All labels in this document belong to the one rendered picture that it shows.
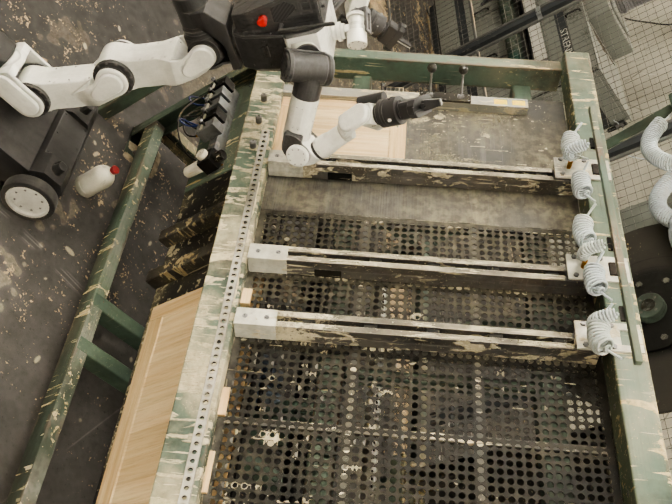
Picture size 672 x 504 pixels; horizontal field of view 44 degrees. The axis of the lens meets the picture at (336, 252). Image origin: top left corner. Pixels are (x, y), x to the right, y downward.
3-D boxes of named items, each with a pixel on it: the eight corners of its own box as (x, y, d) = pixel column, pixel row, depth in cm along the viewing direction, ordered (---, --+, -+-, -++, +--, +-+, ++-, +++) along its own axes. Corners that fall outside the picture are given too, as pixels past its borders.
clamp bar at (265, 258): (252, 252, 271) (247, 201, 253) (618, 279, 265) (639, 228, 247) (247, 276, 264) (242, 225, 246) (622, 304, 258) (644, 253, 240)
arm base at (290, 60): (282, 93, 252) (290, 60, 245) (274, 71, 261) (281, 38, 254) (328, 97, 257) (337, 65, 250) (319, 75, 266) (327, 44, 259)
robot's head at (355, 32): (338, 43, 265) (365, 39, 263) (337, 14, 267) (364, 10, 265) (342, 51, 271) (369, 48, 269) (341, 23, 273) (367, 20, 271)
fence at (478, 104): (284, 92, 327) (284, 84, 324) (525, 107, 323) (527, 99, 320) (283, 100, 324) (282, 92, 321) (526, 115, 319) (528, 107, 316)
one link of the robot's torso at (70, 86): (-3, 95, 290) (113, 64, 275) (17, 62, 303) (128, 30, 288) (24, 128, 300) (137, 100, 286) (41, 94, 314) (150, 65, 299)
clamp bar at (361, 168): (271, 160, 301) (268, 108, 283) (600, 182, 295) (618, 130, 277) (267, 179, 294) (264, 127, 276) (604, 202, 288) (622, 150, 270)
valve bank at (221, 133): (186, 83, 328) (231, 56, 317) (210, 107, 336) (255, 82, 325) (157, 168, 295) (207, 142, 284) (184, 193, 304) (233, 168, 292)
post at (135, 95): (100, 103, 369) (225, 26, 332) (110, 112, 372) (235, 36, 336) (96, 111, 365) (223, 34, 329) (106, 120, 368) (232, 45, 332)
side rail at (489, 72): (293, 67, 348) (292, 45, 340) (555, 83, 343) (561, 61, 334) (291, 75, 344) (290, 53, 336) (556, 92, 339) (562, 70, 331)
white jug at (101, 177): (77, 171, 343) (110, 153, 333) (95, 186, 348) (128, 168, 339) (70, 188, 336) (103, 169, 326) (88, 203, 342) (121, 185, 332)
